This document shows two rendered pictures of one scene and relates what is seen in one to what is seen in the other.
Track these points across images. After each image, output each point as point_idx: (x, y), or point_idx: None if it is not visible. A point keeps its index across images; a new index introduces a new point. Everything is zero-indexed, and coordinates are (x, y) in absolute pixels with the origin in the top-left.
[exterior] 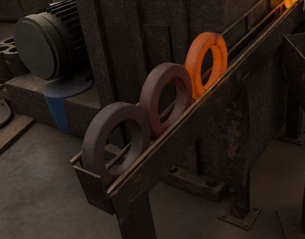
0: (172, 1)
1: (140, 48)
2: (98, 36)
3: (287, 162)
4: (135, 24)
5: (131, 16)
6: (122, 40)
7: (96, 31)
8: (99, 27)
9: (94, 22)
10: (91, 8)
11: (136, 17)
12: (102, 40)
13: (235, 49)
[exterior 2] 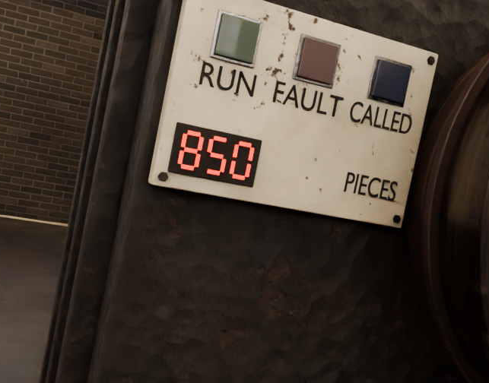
0: (55, 377)
1: None
2: (42, 365)
3: None
4: (46, 382)
5: (49, 359)
6: None
7: (45, 349)
8: (51, 346)
9: (49, 330)
10: (54, 301)
11: (49, 368)
12: (45, 377)
13: None
